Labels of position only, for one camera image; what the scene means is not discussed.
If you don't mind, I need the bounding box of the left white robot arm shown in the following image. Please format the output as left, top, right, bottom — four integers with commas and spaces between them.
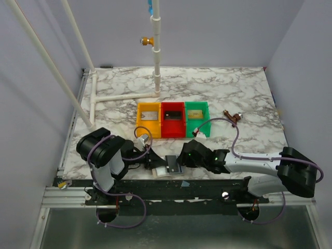
76, 126, 168, 205

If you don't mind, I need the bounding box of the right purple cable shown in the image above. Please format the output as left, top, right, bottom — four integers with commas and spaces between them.
192, 118, 325, 225

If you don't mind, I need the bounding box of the dark grey credit card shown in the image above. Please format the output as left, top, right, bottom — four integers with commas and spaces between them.
165, 155, 183, 174

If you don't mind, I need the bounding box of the yellow plastic bin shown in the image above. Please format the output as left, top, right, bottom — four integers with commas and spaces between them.
136, 102, 161, 139

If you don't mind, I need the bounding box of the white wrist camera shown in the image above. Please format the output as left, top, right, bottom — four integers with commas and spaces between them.
137, 133, 149, 147
192, 129, 207, 143

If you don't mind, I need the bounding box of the green plastic bin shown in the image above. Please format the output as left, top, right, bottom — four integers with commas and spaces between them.
185, 102, 210, 138

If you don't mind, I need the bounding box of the silver card in yellow bin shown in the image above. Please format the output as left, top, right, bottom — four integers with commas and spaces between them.
141, 111, 158, 121

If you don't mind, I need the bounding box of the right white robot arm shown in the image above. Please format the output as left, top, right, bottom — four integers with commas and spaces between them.
177, 140, 317, 203

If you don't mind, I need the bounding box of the brown brass faucet valve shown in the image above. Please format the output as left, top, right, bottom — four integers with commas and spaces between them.
223, 110, 243, 127

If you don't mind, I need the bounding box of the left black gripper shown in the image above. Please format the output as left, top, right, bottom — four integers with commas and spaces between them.
127, 144, 168, 170

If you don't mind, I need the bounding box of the white PVC pipe frame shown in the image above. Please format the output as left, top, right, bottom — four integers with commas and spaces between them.
6, 0, 161, 131

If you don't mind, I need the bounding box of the black card in red bin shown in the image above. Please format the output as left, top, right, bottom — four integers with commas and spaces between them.
164, 110, 182, 121

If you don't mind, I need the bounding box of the black mounting rail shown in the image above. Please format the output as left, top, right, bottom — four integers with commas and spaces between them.
77, 178, 304, 216

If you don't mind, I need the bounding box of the red plastic bin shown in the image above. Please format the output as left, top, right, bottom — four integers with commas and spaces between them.
161, 102, 186, 139

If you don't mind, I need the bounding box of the aluminium extrusion frame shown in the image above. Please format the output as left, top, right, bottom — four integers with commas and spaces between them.
41, 187, 86, 208

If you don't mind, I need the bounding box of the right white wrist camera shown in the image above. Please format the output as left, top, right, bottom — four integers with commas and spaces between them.
192, 129, 207, 143

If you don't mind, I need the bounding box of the gold card in green bin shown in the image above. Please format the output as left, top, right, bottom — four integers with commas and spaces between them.
187, 109, 204, 119

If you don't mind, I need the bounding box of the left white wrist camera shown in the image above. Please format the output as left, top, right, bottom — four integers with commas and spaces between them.
137, 133, 149, 147

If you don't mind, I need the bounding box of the orange nozzle on pipe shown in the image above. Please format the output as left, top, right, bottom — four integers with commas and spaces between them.
140, 37, 154, 47

